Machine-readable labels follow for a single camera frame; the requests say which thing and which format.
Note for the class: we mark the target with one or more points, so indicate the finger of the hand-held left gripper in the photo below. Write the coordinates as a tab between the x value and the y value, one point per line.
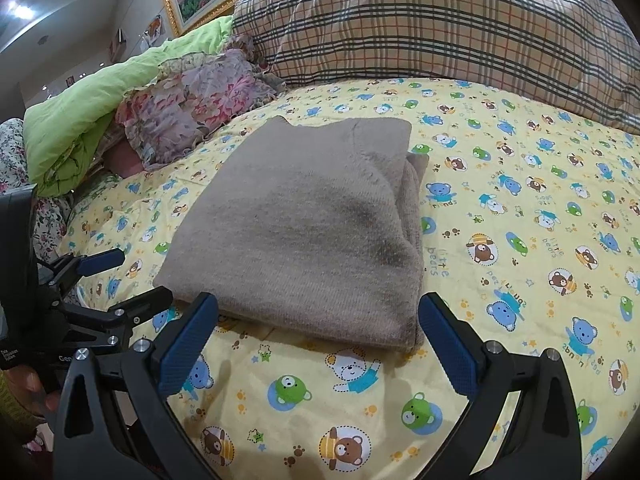
145	305
105	260

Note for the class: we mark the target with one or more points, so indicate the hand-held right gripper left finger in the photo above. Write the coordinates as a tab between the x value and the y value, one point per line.
187	350

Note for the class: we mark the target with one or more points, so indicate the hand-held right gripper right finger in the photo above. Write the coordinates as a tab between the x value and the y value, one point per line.
450	345

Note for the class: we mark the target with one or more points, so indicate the beige knit sweater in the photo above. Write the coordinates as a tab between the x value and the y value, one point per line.
300	235

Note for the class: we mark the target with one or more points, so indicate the person's left forearm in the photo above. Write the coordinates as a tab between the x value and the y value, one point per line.
12	405

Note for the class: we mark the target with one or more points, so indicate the person's left hand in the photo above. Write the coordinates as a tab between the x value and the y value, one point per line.
39	388

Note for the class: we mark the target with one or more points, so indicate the pink pillow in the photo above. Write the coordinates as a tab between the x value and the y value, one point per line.
125	160

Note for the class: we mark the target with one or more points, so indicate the small flower print cloth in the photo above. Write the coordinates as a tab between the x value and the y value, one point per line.
12	155

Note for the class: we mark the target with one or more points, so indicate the green quilt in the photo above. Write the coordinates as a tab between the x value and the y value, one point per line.
100	90

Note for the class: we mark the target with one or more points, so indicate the yellow bear print blanket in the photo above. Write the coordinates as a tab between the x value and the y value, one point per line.
500	170

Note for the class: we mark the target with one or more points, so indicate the floral ruffled pillow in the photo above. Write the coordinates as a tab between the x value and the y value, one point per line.
200	95

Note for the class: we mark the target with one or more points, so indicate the plaid quilt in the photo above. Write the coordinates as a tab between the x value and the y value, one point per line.
425	20

